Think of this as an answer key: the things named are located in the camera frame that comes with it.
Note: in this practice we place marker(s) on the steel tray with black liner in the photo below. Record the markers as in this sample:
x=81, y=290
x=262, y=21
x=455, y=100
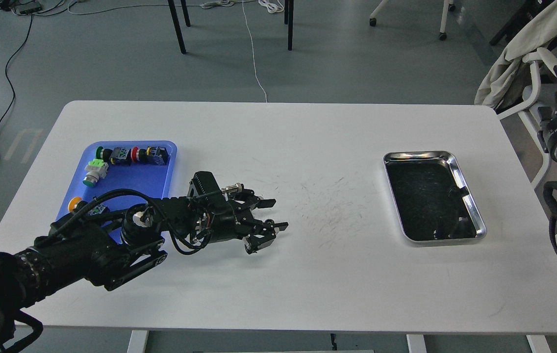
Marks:
x=432, y=198

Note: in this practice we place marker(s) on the white office chair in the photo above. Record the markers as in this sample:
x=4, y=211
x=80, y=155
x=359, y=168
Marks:
x=540, y=94

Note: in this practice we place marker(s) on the dark green push button switch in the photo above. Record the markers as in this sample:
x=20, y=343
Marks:
x=115, y=156

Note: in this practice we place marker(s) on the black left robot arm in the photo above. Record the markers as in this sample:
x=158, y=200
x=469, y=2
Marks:
x=118, y=236

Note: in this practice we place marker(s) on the orange push button switch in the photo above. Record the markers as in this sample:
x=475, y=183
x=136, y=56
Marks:
x=76, y=203

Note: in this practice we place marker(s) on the red push button switch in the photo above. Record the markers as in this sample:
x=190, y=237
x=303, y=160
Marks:
x=149, y=156

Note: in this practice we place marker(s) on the light green push button switch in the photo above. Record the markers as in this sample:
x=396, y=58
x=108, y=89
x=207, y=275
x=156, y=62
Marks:
x=95, y=170

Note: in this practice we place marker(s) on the white chair base with casters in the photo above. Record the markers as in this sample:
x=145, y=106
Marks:
x=393, y=13

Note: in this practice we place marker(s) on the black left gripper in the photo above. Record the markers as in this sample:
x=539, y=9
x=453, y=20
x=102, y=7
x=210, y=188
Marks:
x=230, y=225

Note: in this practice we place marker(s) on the beige jacket on chair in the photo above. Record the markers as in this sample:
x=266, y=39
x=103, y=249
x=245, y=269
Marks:
x=539, y=32

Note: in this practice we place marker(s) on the blue plastic tray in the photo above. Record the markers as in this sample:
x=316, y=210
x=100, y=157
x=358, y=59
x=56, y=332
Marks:
x=152, y=180

